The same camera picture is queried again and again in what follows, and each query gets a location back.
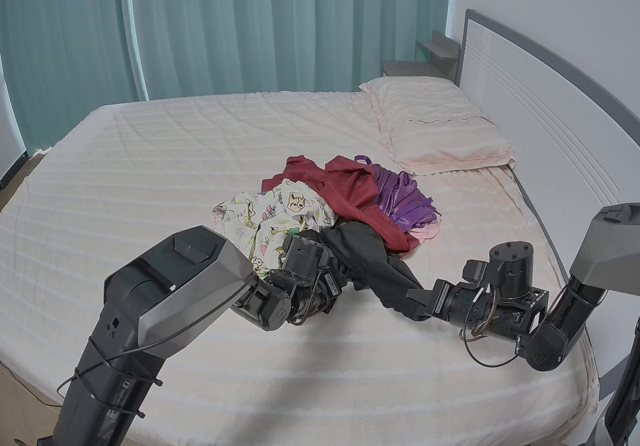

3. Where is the purple garment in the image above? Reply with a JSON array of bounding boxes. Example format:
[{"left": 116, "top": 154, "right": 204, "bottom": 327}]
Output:
[{"left": 352, "top": 154, "right": 443, "bottom": 232}]

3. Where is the dark red garment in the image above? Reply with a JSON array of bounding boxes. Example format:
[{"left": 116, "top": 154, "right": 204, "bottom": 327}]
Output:
[{"left": 262, "top": 154, "right": 416, "bottom": 252}]

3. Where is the pink garment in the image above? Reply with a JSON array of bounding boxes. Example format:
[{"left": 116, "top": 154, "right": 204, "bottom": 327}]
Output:
[{"left": 407, "top": 224, "right": 441, "bottom": 247}]

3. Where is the black long-sleeved top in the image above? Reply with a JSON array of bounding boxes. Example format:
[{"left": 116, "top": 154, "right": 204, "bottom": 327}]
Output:
[{"left": 320, "top": 222, "right": 431, "bottom": 322}]

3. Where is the grey bedside table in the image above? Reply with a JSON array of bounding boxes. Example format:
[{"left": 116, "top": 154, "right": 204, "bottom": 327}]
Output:
[{"left": 382, "top": 30, "right": 461, "bottom": 85}]

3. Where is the bed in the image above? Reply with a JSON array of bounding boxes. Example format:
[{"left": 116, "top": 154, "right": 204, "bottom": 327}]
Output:
[{"left": 0, "top": 9, "right": 640, "bottom": 446}]

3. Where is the white printed pyjama garment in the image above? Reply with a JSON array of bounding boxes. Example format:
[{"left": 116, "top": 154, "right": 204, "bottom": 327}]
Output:
[{"left": 212, "top": 178, "right": 336, "bottom": 280}]

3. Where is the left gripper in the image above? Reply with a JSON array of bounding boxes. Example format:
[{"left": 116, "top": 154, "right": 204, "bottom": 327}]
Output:
[{"left": 295, "top": 268, "right": 352, "bottom": 322}]

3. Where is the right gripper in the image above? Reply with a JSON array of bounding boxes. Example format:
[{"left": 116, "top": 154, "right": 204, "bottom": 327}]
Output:
[{"left": 407, "top": 278, "right": 489, "bottom": 332}]

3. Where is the cream pillow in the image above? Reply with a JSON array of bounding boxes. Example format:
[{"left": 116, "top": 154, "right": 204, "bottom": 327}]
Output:
[{"left": 359, "top": 76, "right": 516, "bottom": 176}]

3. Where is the blue-green curtain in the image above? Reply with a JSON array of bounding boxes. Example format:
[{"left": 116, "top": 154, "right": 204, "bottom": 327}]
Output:
[
  {"left": 0, "top": 0, "right": 147, "bottom": 155},
  {"left": 122, "top": 0, "right": 456, "bottom": 100}
]

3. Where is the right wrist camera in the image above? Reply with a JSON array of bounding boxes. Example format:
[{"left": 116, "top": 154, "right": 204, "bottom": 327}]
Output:
[{"left": 462, "top": 259, "right": 490, "bottom": 286}]

